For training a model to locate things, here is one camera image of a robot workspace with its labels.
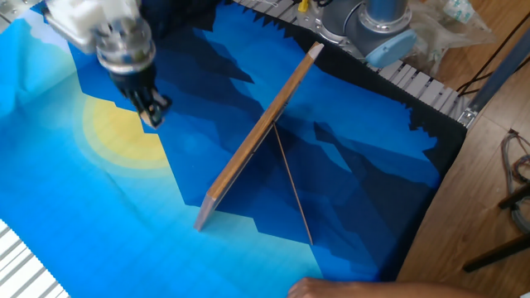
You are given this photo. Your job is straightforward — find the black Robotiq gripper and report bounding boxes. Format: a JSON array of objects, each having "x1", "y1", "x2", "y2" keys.
[{"x1": 107, "y1": 61, "x2": 173, "y2": 127}]

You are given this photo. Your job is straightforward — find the thin black floor cable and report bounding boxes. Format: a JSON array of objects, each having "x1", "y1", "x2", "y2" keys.
[{"x1": 455, "y1": 11, "x2": 530, "y2": 97}]

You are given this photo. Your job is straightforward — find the wooden picture frame with stand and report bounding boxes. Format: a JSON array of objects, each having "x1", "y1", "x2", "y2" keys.
[{"x1": 193, "y1": 41, "x2": 325, "y2": 246}]

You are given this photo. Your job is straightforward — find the person's right hand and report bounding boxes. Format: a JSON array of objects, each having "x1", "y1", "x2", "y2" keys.
[{"x1": 287, "y1": 276, "x2": 353, "y2": 298}]

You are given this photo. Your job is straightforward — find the grey aluminium frame beam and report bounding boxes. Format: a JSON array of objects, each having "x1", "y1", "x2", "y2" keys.
[{"x1": 456, "y1": 26, "x2": 530, "y2": 130}]

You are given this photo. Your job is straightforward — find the grey cable bundle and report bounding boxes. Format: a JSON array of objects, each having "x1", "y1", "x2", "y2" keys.
[{"x1": 499, "y1": 128, "x2": 530, "y2": 235}]

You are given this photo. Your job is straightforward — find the person's right forearm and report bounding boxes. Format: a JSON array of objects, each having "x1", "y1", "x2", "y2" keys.
[{"x1": 347, "y1": 280, "x2": 492, "y2": 298}]

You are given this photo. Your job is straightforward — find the clear plastic bag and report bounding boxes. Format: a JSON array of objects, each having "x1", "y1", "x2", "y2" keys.
[{"x1": 407, "y1": 0, "x2": 498, "y2": 76}]

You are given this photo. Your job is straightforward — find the blue landscape print tablecloth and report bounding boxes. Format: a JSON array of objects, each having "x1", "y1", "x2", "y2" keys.
[{"x1": 0, "y1": 0, "x2": 469, "y2": 298}]

